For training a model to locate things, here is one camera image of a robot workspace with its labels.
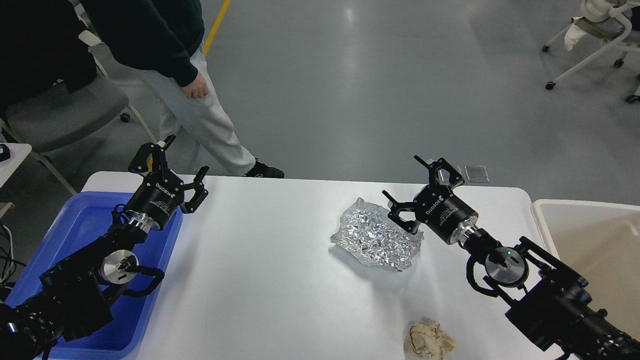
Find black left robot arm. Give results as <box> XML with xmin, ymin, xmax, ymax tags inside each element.
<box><xmin>1</xmin><ymin>134</ymin><xmax>209</xmax><ymax>360</ymax></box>

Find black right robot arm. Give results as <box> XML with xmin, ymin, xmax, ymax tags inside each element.
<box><xmin>382</xmin><ymin>156</ymin><xmax>640</xmax><ymax>360</ymax></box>

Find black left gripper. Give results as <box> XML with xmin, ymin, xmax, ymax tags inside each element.
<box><xmin>124</xmin><ymin>134</ymin><xmax>210</xmax><ymax>231</ymax></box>

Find white side table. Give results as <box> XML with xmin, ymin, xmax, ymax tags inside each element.
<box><xmin>0</xmin><ymin>142</ymin><xmax>32</xmax><ymax>187</ymax></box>

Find person's bare hand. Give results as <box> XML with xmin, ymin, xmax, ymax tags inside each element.
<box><xmin>181</xmin><ymin>71</ymin><xmax>210</xmax><ymax>100</ymax></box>

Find white chair right background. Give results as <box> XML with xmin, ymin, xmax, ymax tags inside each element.
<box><xmin>541</xmin><ymin>0</ymin><xmax>639</xmax><ymax>91</ymax></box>

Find right metal floor plate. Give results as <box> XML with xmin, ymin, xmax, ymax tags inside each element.
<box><xmin>464</xmin><ymin>165</ymin><xmax>490</xmax><ymax>183</ymax></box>

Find silver foil wrapper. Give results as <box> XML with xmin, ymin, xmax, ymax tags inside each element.
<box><xmin>330</xmin><ymin>197</ymin><xmax>425</xmax><ymax>272</ymax></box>

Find black cables at left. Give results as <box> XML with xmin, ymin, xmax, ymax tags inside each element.
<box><xmin>0</xmin><ymin>222</ymin><xmax>26</xmax><ymax>288</ymax></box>

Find crumpled beige paper ball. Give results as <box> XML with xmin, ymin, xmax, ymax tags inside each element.
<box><xmin>403</xmin><ymin>317</ymin><xmax>458</xmax><ymax>360</ymax></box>

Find person in grey trousers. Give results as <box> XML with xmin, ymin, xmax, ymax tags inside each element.
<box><xmin>82</xmin><ymin>0</ymin><xmax>285</xmax><ymax>178</ymax></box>

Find black jacket on chair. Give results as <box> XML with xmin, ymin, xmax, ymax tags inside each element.
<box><xmin>0</xmin><ymin>0</ymin><xmax>98</xmax><ymax>111</ymax></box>

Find blue plastic bin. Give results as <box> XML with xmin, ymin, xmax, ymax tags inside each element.
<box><xmin>6</xmin><ymin>191</ymin><xmax>183</xmax><ymax>360</ymax></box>

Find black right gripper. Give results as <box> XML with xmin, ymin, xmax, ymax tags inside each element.
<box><xmin>382</xmin><ymin>155</ymin><xmax>479</xmax><ymax>245</ymax></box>

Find grey office chair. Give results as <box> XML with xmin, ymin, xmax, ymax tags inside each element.
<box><xmin>1</xmin><ymin>62</ymin><xmax>157</xmax><ymax>195</ymax></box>

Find beige plastic bin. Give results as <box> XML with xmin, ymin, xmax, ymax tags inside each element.
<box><xmin>532</xmin><ymin>199</ymin><xmax>640</xmax><ymax>338</ymax></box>

